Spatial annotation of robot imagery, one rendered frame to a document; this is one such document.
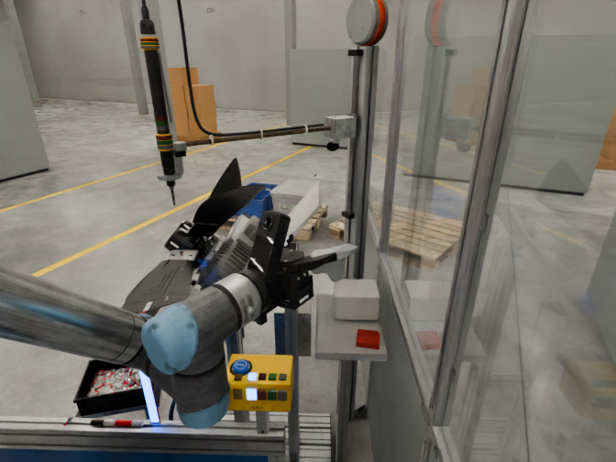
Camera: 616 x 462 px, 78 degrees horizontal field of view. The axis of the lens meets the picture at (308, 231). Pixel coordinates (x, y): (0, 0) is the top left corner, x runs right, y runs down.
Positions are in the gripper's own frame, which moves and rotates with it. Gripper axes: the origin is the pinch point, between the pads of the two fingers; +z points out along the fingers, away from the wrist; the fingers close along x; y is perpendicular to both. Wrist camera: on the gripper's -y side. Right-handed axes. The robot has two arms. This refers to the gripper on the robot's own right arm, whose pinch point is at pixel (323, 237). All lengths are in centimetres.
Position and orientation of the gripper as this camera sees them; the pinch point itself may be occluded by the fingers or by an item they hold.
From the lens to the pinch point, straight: 71.4
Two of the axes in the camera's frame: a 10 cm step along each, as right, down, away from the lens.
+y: 1.1, 9.4, 3.3
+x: 7.8, 1.3, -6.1
